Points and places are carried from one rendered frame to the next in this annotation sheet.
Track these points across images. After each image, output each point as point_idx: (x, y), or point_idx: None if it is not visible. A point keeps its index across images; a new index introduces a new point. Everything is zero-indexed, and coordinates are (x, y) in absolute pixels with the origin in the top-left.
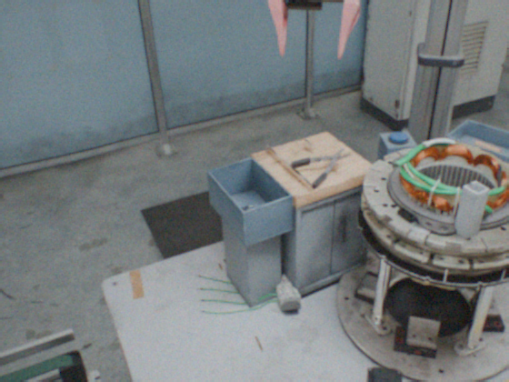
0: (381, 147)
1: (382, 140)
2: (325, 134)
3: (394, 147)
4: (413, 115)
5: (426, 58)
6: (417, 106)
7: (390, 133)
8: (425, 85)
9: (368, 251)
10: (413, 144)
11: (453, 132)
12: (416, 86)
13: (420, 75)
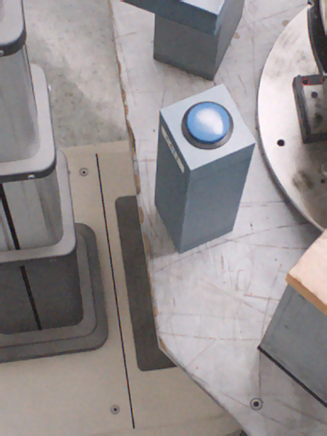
0: (210, 171)
1: (213, 163)
2: (302, 272)
3: (248, 129)
4: (25, 117)
5: (24, 24)
6: (30, 97)
7: (181, 146)
8: (25, 55)
9: (297, 238)
10: (218, 93)
11: (193, 2)
12: (16, 82)
13: (19, 60)
